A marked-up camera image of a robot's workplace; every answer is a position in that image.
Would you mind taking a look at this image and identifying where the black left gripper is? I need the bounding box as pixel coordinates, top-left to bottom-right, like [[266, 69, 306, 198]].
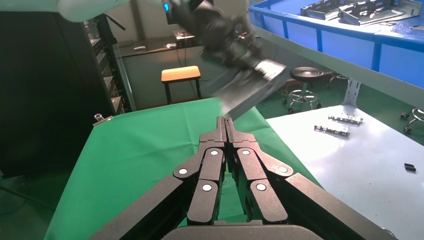
[[223, 31, 267, 72]]

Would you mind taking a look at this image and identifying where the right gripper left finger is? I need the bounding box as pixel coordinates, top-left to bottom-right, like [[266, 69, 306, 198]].
[[89, 116, 229, 240]]

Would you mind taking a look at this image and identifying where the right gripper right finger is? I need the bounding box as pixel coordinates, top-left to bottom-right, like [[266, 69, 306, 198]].
[[225, 117, 390, 240]]

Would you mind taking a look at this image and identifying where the sheet metal bracket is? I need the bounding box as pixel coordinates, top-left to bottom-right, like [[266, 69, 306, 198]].
[[300, 0, 353, 19], [200, 58, 288, 122], [337, 0, 424, 26]]

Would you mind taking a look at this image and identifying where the black box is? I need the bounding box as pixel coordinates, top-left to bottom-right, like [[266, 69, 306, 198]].
[[175, 31, 197, 48]]

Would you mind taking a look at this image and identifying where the black round seat stool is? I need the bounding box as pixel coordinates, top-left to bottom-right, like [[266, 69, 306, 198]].
[[282, 66, 325, 115]]

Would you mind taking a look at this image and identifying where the orange top stool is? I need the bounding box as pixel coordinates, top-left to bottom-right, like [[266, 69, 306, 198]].
[[160, 65, 202, 106]]

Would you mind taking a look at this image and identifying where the green table cloth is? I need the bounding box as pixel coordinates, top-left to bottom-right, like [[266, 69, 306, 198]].
[[43, 97, 322, 240]]

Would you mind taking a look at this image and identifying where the chrome wheeled stool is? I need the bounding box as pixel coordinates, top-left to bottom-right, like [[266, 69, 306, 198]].
[[327, 73, 351, 90]]

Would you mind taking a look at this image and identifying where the blue plastic bin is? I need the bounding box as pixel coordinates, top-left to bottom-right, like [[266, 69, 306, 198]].
[[248, 0, 424, 90]]

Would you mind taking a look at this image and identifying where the perforated metal rack leg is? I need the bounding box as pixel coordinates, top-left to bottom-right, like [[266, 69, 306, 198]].
[[342, 79, 362, 108]]

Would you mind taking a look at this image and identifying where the silver binder clip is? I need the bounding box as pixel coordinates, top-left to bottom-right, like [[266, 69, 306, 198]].
[[93, 113, 115, 128]]

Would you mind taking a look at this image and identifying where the white metal rack shelf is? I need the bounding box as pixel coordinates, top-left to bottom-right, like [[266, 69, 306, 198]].
[[253, 24, 424, 109]]

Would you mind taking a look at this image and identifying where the white robot body shell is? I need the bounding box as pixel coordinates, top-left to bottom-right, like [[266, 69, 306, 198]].
[[57, 0, 133, 23]]

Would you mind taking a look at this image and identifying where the stool wheel base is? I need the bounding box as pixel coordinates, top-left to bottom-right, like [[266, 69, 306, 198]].
[[399, 108, 424, 135]]

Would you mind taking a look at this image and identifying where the black server rack cabinet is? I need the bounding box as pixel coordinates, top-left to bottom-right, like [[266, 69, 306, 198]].
[[0, 11, 137, 180]]

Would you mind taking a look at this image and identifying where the slotted metal rail strip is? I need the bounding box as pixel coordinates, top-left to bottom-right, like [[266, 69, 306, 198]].
[[313, 124, 351, 137], [327, 113, 365, 126]]

